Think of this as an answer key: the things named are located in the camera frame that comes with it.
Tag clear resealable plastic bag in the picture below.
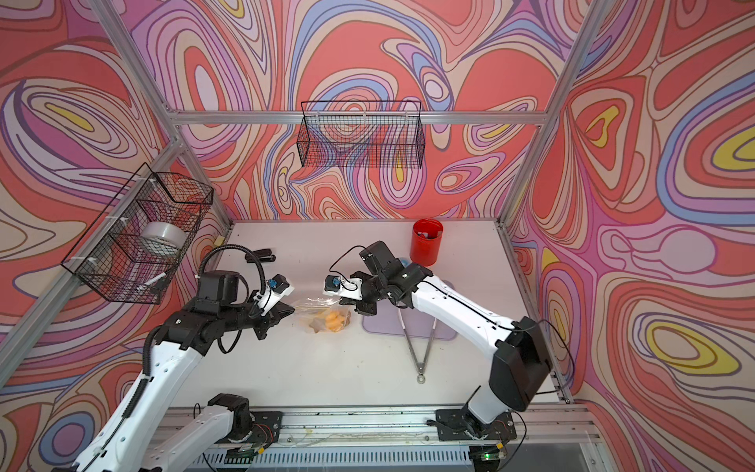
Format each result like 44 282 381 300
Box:
293 297 352 334

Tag metal silicone-tipped tongs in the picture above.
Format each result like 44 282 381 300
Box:
396 306 440 385

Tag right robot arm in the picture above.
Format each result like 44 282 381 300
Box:
324 241 552 439

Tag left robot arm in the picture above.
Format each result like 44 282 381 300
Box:
68 271 294 471

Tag lavender plastic tray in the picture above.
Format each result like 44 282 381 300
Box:
362 299 457 340

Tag red cylindrical cup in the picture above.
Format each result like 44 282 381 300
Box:
410 218 444 267

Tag white marker in basket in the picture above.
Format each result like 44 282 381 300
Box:
137 273 166 291

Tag black stapler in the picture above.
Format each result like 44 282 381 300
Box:
253 248 276 264

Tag grey tape roll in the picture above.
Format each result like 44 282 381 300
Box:
139 221 187 258

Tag left black wire basket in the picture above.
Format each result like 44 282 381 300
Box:
61 164 214 305

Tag black wire basket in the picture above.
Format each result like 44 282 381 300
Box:
61 164 214 305
296 100 426 170

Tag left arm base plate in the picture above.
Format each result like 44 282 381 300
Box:
240 411 283 446

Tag back black wire basket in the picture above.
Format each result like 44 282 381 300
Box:
296 100 426 170

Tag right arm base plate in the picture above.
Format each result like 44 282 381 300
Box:
426 409 518 444

